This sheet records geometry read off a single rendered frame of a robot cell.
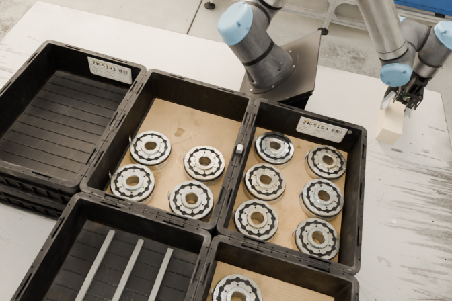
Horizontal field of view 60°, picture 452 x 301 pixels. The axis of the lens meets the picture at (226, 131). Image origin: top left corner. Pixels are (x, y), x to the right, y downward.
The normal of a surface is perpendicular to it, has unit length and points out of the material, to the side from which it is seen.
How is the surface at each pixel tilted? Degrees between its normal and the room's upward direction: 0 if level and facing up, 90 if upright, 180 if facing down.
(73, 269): 0
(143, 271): 0
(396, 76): 98
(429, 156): 0
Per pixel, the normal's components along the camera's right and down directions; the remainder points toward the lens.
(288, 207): 0.11, -0.61
